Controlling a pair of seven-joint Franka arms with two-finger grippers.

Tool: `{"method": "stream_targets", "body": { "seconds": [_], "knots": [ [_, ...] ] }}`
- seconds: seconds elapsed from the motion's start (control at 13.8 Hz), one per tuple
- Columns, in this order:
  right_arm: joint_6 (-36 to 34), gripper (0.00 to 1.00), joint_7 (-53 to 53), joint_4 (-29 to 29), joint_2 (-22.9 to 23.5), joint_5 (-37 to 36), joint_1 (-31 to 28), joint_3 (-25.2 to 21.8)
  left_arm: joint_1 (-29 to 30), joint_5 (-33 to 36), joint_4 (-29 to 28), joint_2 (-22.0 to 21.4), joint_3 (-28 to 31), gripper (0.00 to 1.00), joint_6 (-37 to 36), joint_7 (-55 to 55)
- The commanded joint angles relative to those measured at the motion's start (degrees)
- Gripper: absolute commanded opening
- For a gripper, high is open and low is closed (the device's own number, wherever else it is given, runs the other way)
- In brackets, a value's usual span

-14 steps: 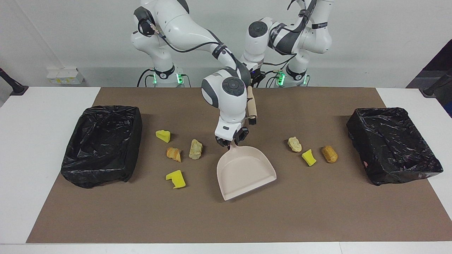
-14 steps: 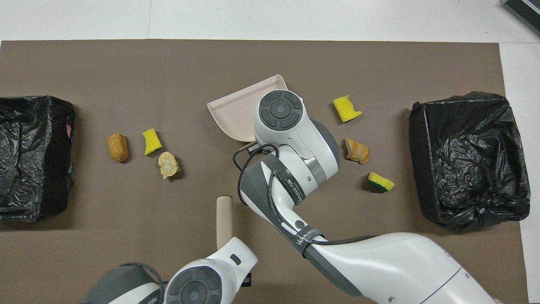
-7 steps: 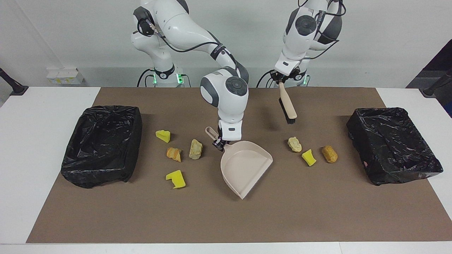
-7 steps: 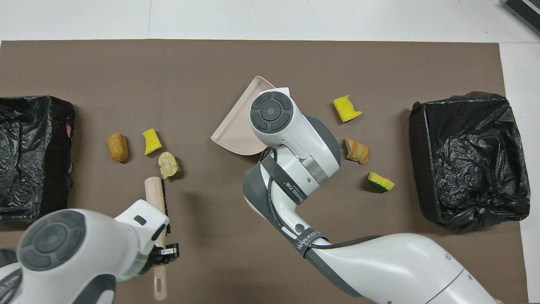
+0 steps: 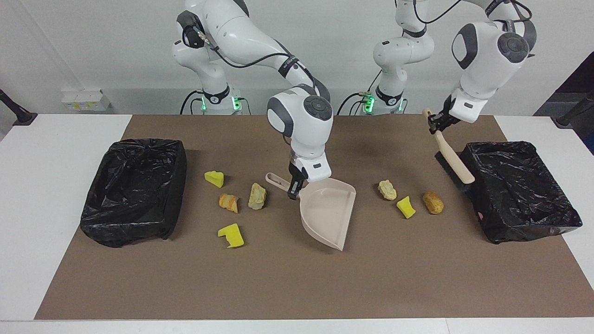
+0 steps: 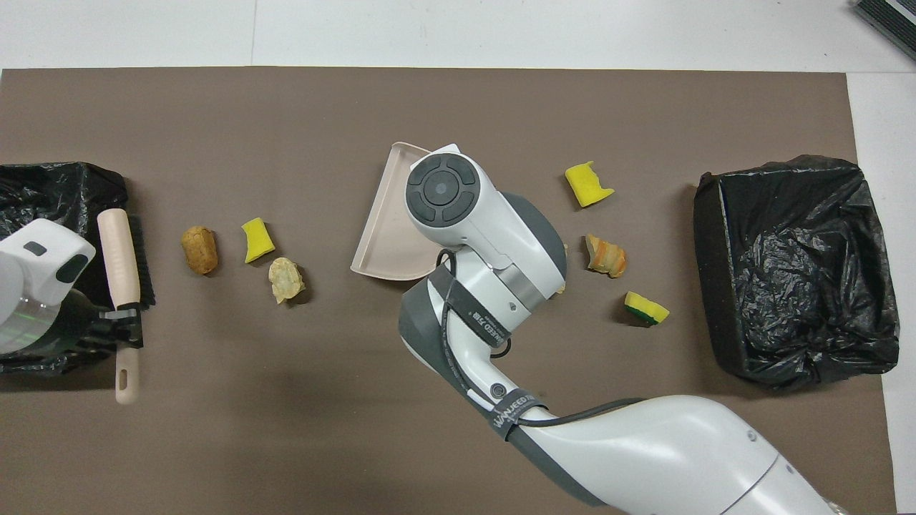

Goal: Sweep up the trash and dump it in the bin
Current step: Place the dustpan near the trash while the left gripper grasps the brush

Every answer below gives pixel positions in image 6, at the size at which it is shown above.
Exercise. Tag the cream pastry piece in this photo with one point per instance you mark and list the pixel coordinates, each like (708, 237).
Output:
(285, 280)

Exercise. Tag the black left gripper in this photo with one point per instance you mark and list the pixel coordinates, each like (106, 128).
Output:
(82, 325)

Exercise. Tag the beige brush with black bristles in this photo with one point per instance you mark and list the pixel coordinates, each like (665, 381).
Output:
(118, 250)

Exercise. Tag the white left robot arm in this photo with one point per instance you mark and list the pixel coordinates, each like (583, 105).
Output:
(36, 257)

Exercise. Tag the bin lined with black bag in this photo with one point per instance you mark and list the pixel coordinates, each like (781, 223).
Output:
(64, 193)
(787, 286)

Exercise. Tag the black ribbed device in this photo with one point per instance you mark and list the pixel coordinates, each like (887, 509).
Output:
(891, 18)

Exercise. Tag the notched yellow sponge piece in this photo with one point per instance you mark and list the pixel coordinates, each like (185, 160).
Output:
(587, 187)

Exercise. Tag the beige plastic dustpan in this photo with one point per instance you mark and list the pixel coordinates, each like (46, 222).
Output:
(386, 229)

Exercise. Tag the brown bread roll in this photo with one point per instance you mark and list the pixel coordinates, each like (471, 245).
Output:
(200, 250)

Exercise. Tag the striped orange croissant piece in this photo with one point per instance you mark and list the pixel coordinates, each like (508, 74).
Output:
(608, 257)

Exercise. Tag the yellow and green sponge piece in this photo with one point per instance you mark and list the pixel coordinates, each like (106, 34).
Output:
(647, 307)

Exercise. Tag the brown table mat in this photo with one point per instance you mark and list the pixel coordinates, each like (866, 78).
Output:
(286, 107)

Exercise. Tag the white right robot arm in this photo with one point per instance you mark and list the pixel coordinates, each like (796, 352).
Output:
(486, 222)

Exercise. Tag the plain yellow sponge piece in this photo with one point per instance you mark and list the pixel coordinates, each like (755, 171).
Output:
(256, 243)

